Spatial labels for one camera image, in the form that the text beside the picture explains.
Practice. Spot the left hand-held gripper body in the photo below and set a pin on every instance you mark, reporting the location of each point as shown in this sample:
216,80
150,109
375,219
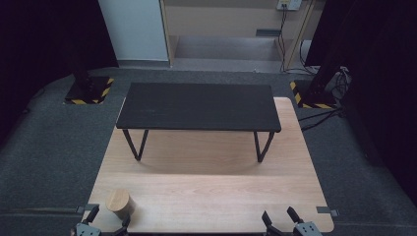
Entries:
86,230

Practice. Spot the stand base with hazard tape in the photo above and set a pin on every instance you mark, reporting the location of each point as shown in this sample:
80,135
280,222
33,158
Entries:
86,92
314,95

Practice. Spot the black curtain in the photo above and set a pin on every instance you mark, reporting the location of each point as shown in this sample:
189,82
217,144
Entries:
380,65
42,42

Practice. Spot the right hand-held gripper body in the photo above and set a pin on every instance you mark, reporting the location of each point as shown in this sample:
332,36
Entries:
307,228

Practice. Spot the wooden cylinder block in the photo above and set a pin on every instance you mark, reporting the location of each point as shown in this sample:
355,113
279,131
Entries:
120,202

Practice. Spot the black raised shelf with legs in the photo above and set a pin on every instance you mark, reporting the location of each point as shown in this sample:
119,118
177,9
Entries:
196,106

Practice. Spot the grey tape piece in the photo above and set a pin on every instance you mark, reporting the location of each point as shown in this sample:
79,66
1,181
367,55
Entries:
86,208
327,211

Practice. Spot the white power strip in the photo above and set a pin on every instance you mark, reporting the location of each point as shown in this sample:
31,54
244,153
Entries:
289,4

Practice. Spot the grey label on cabinet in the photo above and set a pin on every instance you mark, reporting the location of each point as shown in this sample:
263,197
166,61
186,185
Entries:
268,32

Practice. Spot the white panel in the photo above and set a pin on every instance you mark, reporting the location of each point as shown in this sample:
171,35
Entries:
134,29

